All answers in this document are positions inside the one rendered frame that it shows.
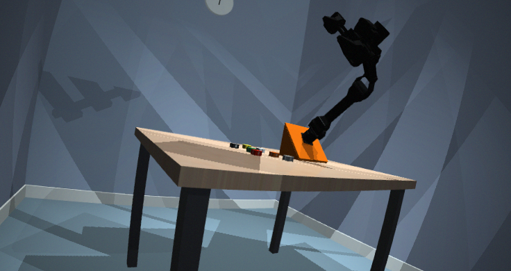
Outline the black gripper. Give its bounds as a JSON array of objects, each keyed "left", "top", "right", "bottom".
[{"left": 322, "top": 12, "right": 371, "bottom": 67}]

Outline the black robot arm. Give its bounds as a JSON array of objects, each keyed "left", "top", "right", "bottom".
[{"left": 301, "top": 18, "right": 389, "bottom": 146}]

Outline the red block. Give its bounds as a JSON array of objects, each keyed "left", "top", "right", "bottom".
[{"left": 251, "top": 149, "right": 262, "bottom": 156}]

